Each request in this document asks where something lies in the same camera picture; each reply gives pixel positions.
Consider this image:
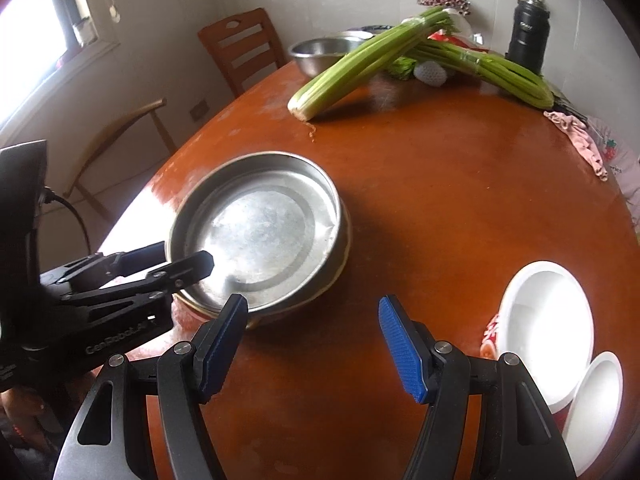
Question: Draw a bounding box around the shallow stainless steel pan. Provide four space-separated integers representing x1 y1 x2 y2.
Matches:
166 151 352 325

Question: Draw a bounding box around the large white noodle bowl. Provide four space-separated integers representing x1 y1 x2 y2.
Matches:
480 261 594 414

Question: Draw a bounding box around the small white bowl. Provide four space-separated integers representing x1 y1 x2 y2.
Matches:
562 351 624 477

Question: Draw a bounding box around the pink animal-shaped plate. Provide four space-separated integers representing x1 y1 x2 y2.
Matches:
127 295 208 361

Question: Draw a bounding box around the curved-back dark seat chair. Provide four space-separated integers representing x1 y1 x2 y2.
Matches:
63 96 178 226

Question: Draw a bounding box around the brown wooden slat chair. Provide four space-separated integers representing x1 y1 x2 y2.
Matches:
198 8 286 98

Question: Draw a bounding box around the stainless steel mixing bowl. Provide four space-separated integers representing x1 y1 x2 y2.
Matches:
288 30 373 79

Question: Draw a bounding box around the front celery bunch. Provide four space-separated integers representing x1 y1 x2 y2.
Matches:
288 6 454 122

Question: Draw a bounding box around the celery bunch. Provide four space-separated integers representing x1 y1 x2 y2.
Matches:
406 39 554 110
288 6 454 122

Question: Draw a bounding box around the pink patterned cloth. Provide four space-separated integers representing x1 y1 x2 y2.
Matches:
544 112 608 182

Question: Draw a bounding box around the white foam fruit net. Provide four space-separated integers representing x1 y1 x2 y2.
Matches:
413 61 448 88

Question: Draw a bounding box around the pink strawberry child garment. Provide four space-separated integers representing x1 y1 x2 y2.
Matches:
588 116 640 233

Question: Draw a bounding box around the rear celery bunch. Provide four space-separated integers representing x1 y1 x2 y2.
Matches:
406 39 554 110

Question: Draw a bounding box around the black thermos flask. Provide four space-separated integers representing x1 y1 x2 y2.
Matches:
506 0 550 75

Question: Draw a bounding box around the black cable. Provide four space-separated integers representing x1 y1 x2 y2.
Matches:
41 186 94 256

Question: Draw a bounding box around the wall power outlet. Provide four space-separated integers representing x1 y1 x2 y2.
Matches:
189 100 209 122

